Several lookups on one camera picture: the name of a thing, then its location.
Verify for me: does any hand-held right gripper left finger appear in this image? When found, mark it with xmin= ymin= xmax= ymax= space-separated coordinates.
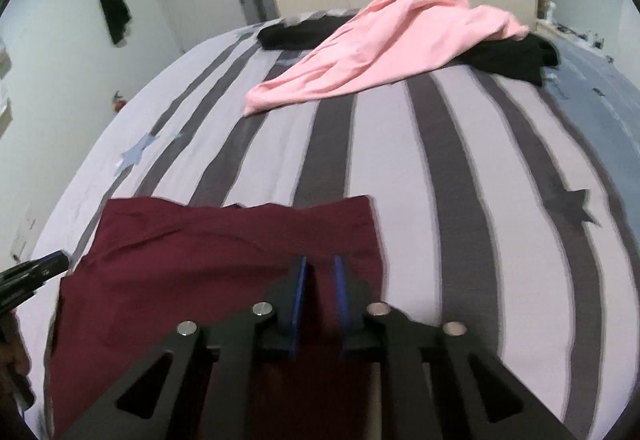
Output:
xmin=65 ymin=256 xmax=307 ymax=440

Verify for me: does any black garment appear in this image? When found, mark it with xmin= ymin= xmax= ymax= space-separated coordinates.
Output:
xmin=257 ymin=14 xmax=562 ymax=89

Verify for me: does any person's left hand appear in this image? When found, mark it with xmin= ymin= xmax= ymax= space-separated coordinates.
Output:
xmin=0 ymin=311 xmax=32 ymax=403

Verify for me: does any grey striped bed sheet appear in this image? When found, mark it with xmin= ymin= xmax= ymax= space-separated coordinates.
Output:
xmin=22 ymin=7 xmax=640 ymax=440

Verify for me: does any pink garment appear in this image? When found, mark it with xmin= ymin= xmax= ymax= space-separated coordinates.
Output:
xmin=244 ymin=0 xmax=532 ymax=117

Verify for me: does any black hanging cloth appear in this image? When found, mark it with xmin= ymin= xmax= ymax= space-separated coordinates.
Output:
xmin=92 ymin=0 xmax=132 ymax=46

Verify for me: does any cluttered bedside table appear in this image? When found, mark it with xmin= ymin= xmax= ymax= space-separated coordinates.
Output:
xmin=536 ymin=0 xmax=617 ymax=57

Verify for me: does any maroon garment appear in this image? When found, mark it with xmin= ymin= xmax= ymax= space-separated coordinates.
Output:
xmin=47 ymin=194 xmax=387 ymax=440

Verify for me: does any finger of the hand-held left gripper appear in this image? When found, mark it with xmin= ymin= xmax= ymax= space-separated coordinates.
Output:
xmin=0 ymin=252 xmax=69 ymax=313

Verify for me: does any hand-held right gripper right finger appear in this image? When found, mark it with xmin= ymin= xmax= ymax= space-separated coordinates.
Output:
xmin=333 ymin=255 xmax=577 ymax=440

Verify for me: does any silver trash bin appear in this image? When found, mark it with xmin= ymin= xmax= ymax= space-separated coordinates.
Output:
xmin=235 ymin=0 xmax=280 ymax=27

